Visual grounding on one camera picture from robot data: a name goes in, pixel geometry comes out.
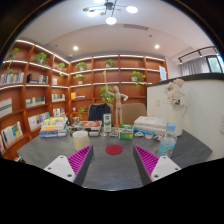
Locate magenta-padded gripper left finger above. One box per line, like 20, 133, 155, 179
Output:
43, 144, 95, 187

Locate green and white box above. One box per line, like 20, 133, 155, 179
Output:
118, 124, 135, 141

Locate grey curtain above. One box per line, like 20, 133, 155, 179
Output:
180, 56, 211, 77

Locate orange wooden shelf unit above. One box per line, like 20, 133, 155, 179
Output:
0, 38, 169, 161

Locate branched ceiling lamp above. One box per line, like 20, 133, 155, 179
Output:
82, 0, 139, 26

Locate dark blue chair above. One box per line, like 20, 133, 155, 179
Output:
87, 103, 112, 125

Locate tall white carton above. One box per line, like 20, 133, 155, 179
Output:
102, 113, 113, 134

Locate pile of dark magazines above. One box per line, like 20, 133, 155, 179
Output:
68, 119, 103, 137

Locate wooden artist mannequin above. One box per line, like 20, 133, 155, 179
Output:
105, 85, 129, 128

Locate ceiling air vent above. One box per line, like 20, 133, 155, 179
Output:
123, 23, 149, 31

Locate flat round red coaster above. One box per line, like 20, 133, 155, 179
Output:
105, 144, 124, 156

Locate stack of white books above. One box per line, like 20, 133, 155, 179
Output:
133, 115, 168, 136

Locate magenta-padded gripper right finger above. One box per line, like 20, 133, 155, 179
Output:
132, 144, 182, 186

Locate white vase with flowers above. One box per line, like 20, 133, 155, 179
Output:
163, 78, 188, 138

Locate clear blue-capped water bottle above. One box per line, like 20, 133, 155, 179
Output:
157, 123, 178, 159

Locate colourful stack of books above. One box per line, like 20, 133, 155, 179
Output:
39, 115, 69, 139

